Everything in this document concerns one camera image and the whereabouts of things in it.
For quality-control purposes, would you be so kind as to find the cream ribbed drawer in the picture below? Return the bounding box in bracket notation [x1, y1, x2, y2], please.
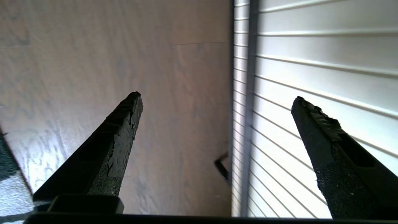
[255, 0, 398, 218]

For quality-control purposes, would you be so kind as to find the dark cabinet handle bar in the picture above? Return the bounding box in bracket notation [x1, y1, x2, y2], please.
[241, 0, 260, 218]

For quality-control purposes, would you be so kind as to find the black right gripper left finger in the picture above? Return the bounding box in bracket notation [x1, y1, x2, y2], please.
[32, 91, 144, 215]

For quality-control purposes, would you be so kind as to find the black cabinet foot bracket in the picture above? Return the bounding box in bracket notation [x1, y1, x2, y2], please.
[214, 152, 232, 187]

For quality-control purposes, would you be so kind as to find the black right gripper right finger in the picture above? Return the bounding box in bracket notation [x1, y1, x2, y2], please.
[291, 96, 398, 220]

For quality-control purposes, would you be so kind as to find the grey curtain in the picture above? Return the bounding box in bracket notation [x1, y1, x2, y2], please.
[0, 130, 34, 224]

